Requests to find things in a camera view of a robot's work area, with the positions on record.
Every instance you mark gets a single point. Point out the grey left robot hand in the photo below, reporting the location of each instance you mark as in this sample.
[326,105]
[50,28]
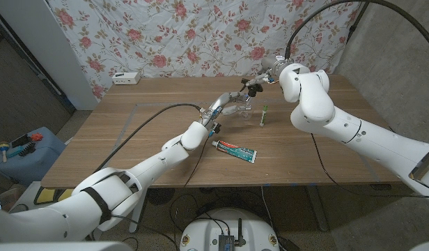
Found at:
[219,99]

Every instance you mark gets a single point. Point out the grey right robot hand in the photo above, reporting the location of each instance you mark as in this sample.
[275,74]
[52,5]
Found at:
[272,66]

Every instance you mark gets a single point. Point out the clear plastic spray bottle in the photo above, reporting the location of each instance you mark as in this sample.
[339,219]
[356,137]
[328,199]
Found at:
[246,111]

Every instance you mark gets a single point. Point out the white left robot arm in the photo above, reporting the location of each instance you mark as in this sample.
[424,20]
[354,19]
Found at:
[148,167]

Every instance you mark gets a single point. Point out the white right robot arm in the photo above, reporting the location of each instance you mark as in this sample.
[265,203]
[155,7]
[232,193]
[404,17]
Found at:
[340,129]

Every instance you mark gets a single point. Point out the green white marker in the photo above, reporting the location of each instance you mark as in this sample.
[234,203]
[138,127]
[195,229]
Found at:
[263,115]

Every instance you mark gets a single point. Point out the toothpaste tube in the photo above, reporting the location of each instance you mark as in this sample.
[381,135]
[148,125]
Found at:
[235,151]

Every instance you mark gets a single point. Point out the grey tape table outline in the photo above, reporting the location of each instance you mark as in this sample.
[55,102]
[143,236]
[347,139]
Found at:
[158,103]

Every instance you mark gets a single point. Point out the floral backdrop cloth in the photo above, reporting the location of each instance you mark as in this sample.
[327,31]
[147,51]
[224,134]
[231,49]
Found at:
[200,38]

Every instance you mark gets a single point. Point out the white power strip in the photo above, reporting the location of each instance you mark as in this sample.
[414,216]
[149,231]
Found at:
[125,78]

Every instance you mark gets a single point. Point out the black backdrop pole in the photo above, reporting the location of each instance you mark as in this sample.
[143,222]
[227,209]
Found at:
[357,19]

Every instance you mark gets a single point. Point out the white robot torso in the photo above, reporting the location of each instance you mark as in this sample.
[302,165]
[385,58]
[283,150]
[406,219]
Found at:
[207,230]

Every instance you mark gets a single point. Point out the white table leg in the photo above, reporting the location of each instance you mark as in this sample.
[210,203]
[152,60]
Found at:
[136,219]
[317,209]

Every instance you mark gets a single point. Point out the orange toy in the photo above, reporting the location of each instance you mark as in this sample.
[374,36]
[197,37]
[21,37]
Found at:
[37,137]

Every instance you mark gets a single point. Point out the blue storage box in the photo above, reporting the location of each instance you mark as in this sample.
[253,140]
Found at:
[37,164]

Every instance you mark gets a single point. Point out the black bristle brush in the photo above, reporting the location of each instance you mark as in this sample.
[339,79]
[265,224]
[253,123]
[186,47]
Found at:
[28,149]

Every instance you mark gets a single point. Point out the yellow black floor mat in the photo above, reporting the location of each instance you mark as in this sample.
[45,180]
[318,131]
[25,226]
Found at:
[45,196]

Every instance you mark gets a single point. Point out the black block toy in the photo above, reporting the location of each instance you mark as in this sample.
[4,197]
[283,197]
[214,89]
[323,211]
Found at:
[21,140]

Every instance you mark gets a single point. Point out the yellow blue rattle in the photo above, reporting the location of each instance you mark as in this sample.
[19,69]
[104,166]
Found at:
[3,147]

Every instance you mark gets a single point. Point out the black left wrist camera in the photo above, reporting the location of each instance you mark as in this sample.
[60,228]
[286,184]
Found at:
[214,129]

